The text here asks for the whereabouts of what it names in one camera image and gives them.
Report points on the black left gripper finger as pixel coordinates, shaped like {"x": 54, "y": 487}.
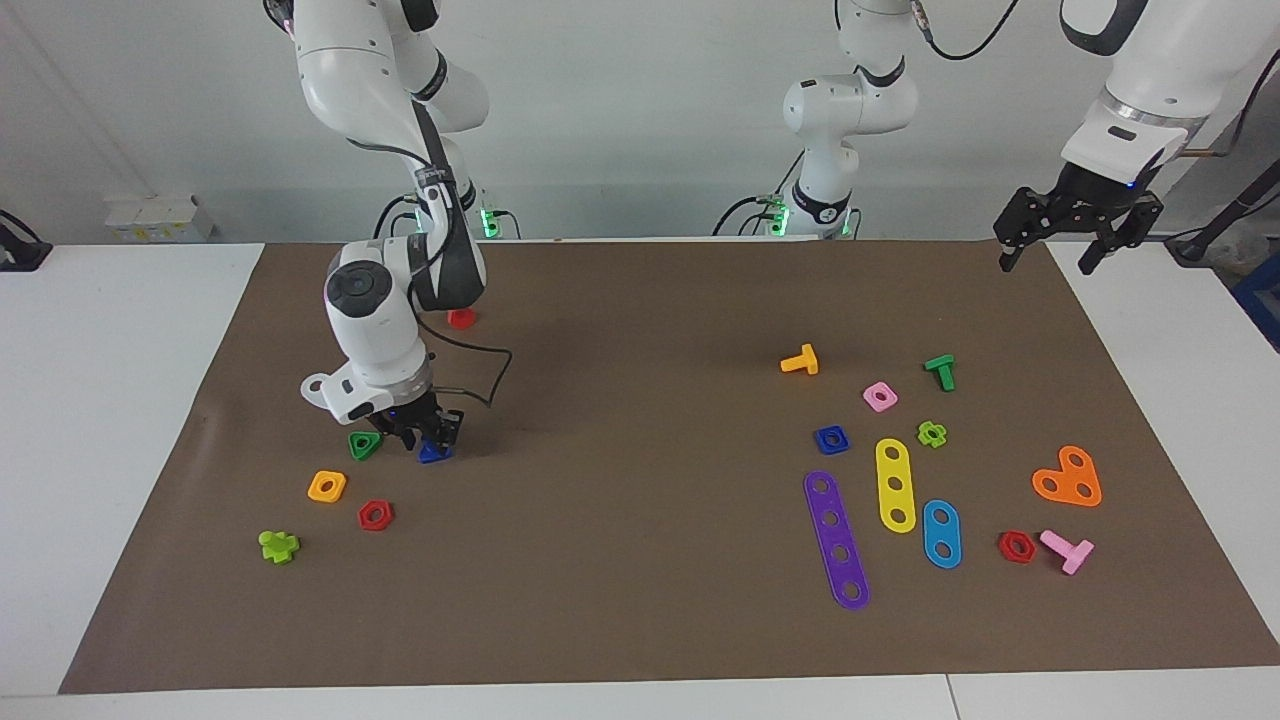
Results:
{"x": 1092, "y": 255}
{"x": 1007, "y": 255}

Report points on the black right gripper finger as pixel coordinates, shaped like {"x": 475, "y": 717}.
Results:
{"x": 452, "y": 428}
{"x": 408, "y": 441}

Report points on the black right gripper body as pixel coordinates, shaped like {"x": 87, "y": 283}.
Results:
{"x": 405, "y": 415}

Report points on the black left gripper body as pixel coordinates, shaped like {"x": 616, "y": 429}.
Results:
{"x": 1100, "y": 190}

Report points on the blue plastic bolt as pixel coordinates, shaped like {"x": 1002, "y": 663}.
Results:
{"x": 433, "y": 454}

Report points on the blue square nut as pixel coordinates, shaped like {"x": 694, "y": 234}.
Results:
{"x": 820, "y": 447}

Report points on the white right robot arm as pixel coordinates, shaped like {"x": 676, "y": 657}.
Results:
{"x": 370, "y": 320}

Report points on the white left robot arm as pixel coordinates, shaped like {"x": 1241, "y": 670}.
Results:
{"x": 850, "y": 100}

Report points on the green triangle nut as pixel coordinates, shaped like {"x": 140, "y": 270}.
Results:
{"x": 356, "y": 452}

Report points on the red hexagon nut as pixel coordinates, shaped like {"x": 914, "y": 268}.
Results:
{"x": 1004, "y": 552}
{"x": 366, "y": 522}

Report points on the orange square nut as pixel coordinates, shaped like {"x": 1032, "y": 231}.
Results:
{"x": 315, "y": 495}

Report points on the red plastic bolt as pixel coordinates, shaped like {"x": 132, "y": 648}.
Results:
{"x": 461, "y": 318}

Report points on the black clamp stand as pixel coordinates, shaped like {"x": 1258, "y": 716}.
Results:
{"x": 1225, "y": 215}

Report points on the lime green plastic bolt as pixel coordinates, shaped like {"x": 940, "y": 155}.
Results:
{"x": 275, "y": 545}

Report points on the blue crate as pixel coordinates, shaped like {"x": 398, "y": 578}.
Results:
{"x": 1262, "y": 300}

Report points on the lime green plastic nut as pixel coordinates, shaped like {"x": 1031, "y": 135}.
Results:
{"x": 924, "y": 430}

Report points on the pink square nut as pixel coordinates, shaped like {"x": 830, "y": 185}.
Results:
{"x": 872, "y": 405}

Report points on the orange heart-shaped plate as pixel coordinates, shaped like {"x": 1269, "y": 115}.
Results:
{"x": 1068, "y": 480}

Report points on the brown table mat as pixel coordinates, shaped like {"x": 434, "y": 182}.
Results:
{"x": 600, "y": 600}

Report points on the orange plastic bolt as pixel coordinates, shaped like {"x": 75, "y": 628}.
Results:
{"x": 800, "y": 362}

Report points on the yellow three-hole strip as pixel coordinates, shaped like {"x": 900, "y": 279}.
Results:
{"x": 894, "y": 470}

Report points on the blue two-hole strip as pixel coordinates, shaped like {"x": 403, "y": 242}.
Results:
{"x": 941, "y": 533}

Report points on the pink plastic bolt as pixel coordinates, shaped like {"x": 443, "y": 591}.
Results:
{"x": 1072, "y": 552}

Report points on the purple four-hole strip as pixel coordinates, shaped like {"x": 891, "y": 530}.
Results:
{"x": 827, "y": 502}

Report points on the white cardboard box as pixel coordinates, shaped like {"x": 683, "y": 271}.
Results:
{"x": 160, "y": 220}

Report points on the black desk device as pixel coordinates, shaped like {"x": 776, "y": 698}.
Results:
{"x": 20, "y": 255}

